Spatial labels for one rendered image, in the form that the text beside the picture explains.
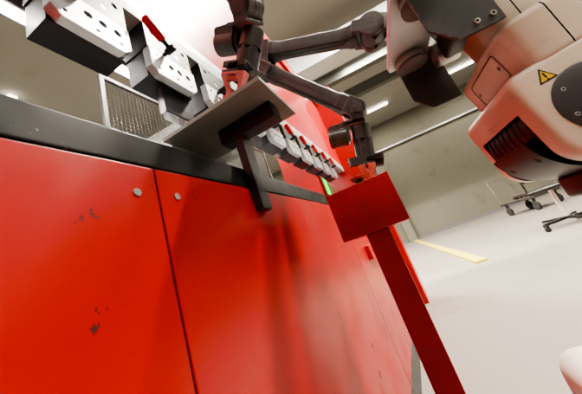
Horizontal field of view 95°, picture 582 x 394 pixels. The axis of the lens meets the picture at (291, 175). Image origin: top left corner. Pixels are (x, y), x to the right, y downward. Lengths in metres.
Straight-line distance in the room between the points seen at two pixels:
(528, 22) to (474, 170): 11.55
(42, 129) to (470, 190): 11.86
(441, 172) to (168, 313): 11.67
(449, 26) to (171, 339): 0.58
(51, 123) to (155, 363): 0.26
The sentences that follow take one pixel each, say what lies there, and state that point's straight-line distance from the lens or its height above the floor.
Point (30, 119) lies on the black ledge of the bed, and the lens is 0.35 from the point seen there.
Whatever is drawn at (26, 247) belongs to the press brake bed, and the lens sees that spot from 0.30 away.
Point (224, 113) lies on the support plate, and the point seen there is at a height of 0.99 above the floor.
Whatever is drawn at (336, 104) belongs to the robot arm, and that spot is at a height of 1.06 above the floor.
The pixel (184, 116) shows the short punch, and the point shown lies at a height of 1.11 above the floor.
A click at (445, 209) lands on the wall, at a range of 11.67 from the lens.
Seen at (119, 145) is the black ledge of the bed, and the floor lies 0.85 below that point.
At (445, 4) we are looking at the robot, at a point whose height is 0.95.
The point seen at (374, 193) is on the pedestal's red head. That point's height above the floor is 0.74.
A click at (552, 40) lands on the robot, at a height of 0.82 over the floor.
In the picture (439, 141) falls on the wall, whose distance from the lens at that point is 12.16.
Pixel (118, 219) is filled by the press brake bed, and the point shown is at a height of 0.76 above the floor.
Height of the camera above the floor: 0.65
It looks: 18 degrees up
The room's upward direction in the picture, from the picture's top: 20 degrees counter-clockwise
